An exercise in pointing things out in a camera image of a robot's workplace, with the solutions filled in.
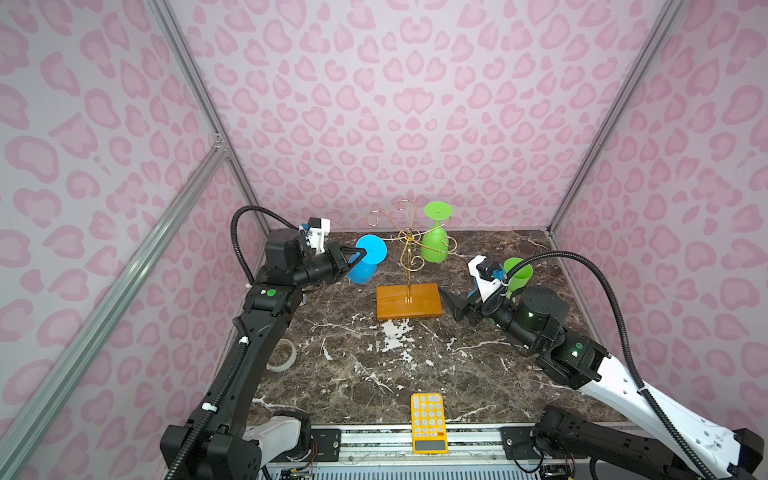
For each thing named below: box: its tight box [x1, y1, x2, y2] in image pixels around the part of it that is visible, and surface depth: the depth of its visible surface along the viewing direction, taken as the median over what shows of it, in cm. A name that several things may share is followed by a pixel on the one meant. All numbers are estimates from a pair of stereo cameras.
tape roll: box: [266, 338, 297, 372], surface depth 88 cm
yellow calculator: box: [410, 393, 449, 455], surface depth 77 cm
